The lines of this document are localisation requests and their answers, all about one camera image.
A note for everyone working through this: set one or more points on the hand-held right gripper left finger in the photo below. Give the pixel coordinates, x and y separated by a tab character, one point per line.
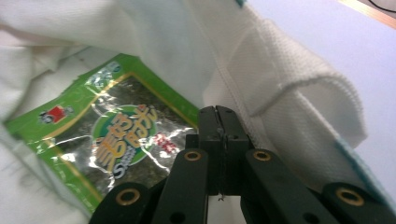
214	155

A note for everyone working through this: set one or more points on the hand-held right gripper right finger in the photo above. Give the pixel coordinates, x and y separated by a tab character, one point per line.
233	149

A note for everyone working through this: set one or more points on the tote bag with orange and teal spots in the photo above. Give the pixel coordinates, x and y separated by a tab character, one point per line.
280	93

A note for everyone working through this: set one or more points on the green seaweed snack packet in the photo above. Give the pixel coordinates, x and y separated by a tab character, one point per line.
77	130

